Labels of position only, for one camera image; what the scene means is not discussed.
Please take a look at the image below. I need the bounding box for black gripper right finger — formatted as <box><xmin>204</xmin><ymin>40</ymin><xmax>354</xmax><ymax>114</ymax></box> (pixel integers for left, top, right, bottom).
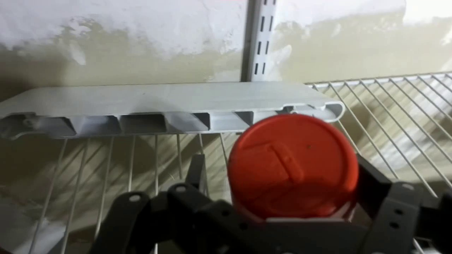
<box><xmin>357</xmin><ymin>154</ymin><xmax>452</xmax><ymax>254</ymax></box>

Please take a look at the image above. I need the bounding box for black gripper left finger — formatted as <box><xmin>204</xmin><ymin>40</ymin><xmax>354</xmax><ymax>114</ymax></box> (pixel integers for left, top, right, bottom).
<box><xmin>87</xmin><ymin>152</ymin><xmax>223</xmax><ymax>254</ymax></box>

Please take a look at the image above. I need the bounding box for orange lidded spice container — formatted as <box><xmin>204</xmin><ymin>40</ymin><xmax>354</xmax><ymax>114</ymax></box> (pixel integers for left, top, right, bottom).
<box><xmin>227</xmin><ymin>113</ymin><xmax>361</xmax><ymax>223</ymax></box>

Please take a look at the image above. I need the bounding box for white ribbed plastic plank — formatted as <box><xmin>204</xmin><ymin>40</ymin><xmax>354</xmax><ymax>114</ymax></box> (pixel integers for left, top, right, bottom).
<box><xmin>0</xmin><ymin>80</ymin><xmax>347</xmax><ymax>141</ymax></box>

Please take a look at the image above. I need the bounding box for white slotted shelf standard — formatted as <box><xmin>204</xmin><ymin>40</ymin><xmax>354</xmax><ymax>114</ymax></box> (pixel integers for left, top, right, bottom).
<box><xmin>240</xmin><ymin>0</ymin><xmax>279</xmax><ymax>83</ymax></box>

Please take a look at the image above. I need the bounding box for white wire shelf rack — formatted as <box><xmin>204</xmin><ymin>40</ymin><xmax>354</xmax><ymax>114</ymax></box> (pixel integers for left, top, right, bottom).
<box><xmin>26</xmin><ymin>69</ymin><xmax>452</xmax><ymax>254</ymax></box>

